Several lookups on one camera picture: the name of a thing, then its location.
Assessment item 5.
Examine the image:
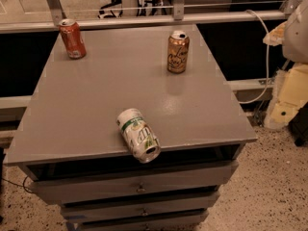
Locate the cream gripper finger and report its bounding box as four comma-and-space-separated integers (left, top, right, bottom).
264, 63, 308, 130
263, 22, 286, 46

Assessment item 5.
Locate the white green 7up can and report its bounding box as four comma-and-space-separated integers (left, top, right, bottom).
116, 109, 161, 164

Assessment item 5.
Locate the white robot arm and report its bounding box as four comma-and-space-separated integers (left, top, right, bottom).
263, 0, 308, 130

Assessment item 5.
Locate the gold LaCroix can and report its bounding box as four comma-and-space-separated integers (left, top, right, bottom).
167, 30, 190, 73

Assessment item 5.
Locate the orange soda can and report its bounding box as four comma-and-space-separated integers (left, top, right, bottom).
59, 18, 87, 59

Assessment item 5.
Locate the grey drawer cabinet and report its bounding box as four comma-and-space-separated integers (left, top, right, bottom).
4, 25, 256, 231

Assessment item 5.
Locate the white cable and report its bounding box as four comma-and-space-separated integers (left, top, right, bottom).
238, 9, 271, 105

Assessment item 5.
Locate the metal railing frame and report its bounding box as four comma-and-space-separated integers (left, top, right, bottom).
0, 0, 304, 34

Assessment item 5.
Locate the black floor cable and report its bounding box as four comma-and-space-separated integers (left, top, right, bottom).
0, 175, 35, 194

